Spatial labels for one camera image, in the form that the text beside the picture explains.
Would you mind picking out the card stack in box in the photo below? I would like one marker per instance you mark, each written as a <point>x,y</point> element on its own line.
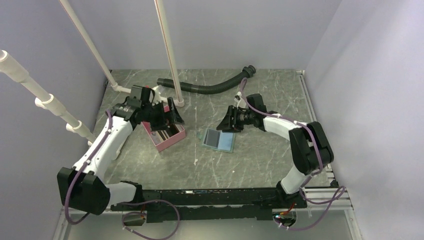
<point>163,135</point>

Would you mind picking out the aluminium frame rail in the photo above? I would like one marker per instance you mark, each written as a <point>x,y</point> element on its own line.
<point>97,201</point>

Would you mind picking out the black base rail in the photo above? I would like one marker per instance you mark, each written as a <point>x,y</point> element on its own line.
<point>161,211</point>

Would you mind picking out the mint green card holder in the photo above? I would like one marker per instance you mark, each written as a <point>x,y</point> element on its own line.
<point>226,141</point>

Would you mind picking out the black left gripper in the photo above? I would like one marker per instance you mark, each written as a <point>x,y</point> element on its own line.
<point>164,121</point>

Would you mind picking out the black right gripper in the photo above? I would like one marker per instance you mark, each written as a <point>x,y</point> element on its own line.
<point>229,125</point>

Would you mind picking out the white PVC pipe with fittings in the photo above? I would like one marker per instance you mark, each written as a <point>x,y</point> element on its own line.
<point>44,100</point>

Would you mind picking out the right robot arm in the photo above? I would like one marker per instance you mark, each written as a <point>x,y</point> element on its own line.
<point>310,148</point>

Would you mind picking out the pink card box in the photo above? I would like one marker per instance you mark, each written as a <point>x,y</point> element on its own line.
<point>172,118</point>

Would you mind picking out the white PVC pipe frame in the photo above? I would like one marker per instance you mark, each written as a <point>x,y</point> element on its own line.
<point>126,34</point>

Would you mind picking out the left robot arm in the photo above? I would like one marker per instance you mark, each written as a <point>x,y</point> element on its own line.
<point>82,186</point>

